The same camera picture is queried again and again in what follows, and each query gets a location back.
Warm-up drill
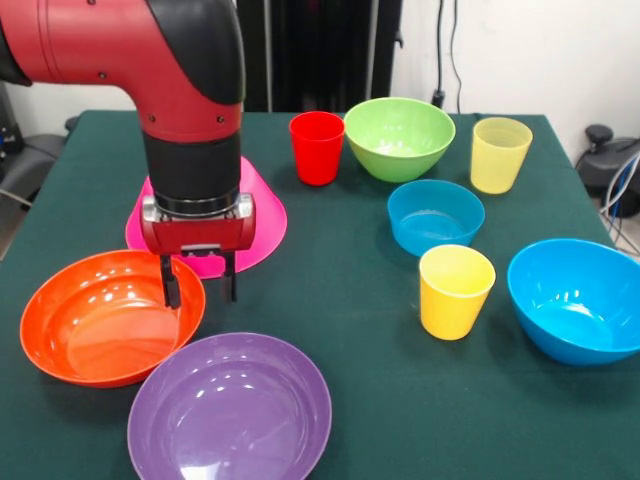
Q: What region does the pink plastic bowl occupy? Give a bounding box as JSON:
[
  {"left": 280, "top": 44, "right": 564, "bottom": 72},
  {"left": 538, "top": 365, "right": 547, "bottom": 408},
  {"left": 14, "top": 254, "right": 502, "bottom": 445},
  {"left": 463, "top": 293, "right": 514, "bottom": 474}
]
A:
[{"left": 124, "top": 156, "right": 289, "bottom": 279}]

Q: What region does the thick black wall cable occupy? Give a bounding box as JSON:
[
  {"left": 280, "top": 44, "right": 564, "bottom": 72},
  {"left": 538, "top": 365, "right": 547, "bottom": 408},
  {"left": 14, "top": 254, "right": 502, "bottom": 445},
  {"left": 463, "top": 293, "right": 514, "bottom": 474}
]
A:
[{"left": 430, "top": 0, "right": 447, "bottom": 108}]

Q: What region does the small dark blue bowl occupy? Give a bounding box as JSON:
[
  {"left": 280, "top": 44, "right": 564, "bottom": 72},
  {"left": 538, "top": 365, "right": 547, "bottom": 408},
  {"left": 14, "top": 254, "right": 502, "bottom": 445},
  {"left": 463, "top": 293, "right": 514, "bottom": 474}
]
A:
[{"left": 386, "top": 179, "right": 487, "bottom": 258}]

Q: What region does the black floor device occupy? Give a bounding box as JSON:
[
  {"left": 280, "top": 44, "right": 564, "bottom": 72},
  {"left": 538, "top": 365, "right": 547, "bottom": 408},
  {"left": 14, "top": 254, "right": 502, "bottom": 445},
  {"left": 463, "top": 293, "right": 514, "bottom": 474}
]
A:
[
  {"left": 0, "top": 82, "right": 81, "bottom": 206},
  {"left": 574, "top": 124, "right": 640, "bottom": 219}
]

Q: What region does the translucent yellow-green plastic cup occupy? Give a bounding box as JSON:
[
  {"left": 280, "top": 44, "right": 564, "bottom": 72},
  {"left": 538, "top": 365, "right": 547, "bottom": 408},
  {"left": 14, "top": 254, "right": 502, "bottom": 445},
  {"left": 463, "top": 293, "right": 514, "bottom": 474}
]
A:
[{"left": 469, "top": 116, "right": 534, "bottom": 195}]

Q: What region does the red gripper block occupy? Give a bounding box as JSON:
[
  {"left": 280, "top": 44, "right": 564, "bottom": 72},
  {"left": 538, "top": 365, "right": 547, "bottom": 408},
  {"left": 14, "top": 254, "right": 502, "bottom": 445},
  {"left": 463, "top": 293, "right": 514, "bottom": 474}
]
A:
[{"left": 139, "top": 197, "right": 257, "bottom": 310}]

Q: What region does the orange plastic bowl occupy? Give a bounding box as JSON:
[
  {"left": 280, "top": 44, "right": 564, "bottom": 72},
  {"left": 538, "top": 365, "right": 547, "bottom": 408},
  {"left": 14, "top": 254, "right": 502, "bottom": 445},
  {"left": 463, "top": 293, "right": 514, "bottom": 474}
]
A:
[{"left": 19, "top": 249, "right": 207, "bottom": 389}]

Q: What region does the dark green table cloth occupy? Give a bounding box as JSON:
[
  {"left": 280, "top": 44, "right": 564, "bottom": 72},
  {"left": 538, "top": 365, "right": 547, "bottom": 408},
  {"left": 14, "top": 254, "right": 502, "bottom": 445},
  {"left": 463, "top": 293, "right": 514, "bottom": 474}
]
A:
[{"left": 0, "top": 110, "right": 640, "bottom": 480}]

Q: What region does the large light blue bowl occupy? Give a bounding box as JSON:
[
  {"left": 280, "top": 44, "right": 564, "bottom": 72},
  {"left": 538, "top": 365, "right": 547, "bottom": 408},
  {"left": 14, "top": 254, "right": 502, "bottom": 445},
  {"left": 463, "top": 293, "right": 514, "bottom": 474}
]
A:
[{"left": 506, "top": 237, "right": 640, "bottom": 367}]

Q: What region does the yellow plastic cup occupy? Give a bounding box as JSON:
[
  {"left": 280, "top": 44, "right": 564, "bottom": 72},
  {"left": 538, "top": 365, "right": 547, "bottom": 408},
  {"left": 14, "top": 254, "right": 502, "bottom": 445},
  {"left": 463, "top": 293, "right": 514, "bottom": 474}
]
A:
[{"left": 418, "top": 243, "right": 497, "bottom": 342}]

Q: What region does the bundle of blue white cables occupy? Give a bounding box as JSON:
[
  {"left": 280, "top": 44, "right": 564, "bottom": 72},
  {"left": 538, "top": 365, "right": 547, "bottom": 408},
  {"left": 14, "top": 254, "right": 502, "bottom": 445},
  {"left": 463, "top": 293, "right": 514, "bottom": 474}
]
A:
[{"left": 598, "top": 149, "right": 640, "bottom": 254}]

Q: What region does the red plastic cup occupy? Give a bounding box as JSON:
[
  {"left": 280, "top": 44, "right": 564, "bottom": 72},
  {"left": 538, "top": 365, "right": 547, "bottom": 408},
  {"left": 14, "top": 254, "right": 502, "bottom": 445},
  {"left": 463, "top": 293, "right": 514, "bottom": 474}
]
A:
[{"left": 288, "top": 110, "right": 347, "bottom": 187}]

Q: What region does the green plastic bowl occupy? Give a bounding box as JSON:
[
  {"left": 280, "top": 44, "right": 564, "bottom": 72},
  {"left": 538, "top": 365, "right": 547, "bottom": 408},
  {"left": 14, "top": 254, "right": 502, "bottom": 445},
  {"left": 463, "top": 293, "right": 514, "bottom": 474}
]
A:
[{"left": 343, "top": 96, "right": 457, "bottom": 184}]

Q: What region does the purple plastic bowl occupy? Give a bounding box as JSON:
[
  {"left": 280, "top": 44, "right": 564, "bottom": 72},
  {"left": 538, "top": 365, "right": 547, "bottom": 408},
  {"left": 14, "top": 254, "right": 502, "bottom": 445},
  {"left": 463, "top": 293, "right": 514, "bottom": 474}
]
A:
[{"left": 126, "top": 331, "right": 333, "bottom": 480}]

